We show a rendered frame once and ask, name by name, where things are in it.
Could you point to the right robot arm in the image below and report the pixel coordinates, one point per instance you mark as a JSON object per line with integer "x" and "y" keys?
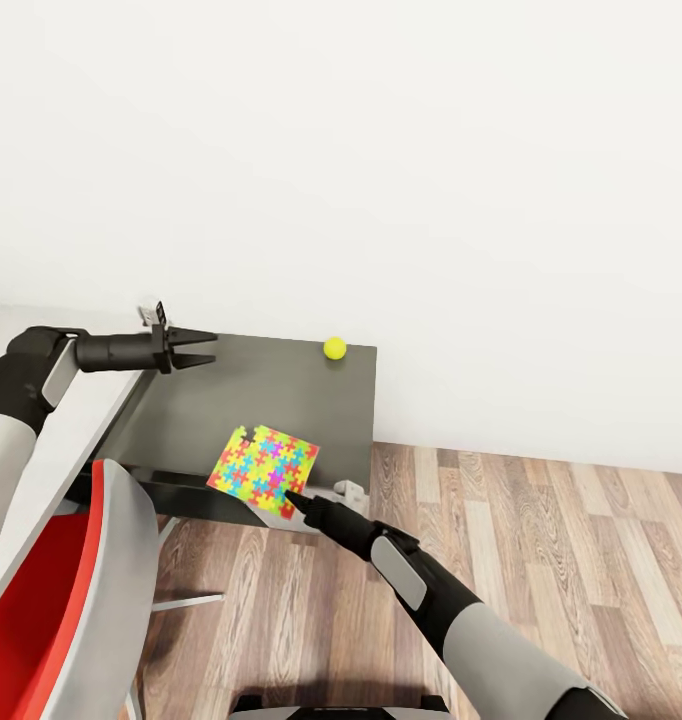
{"x": 504, "y": 675}

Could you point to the swivel chair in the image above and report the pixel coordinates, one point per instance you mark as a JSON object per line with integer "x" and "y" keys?
{"x": 74, "y": 618}

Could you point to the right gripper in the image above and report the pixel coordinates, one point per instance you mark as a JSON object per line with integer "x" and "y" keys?
{"x": 333, "y": 519}

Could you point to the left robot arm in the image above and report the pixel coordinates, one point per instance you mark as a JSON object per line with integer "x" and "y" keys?
{"x": 41, "y": 363}

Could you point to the jigsaw puzzle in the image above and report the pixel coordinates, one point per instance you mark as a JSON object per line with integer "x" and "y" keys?
{"x": 260, "y": 473}

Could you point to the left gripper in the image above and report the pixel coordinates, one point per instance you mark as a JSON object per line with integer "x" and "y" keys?
{"x": 134, "y": 352}

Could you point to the tennis ball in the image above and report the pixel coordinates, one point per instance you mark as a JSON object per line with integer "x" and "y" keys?
{"x": 335, "y": 348}

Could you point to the desk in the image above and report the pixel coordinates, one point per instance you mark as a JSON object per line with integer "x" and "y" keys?
{"x": 170, "y": 431}

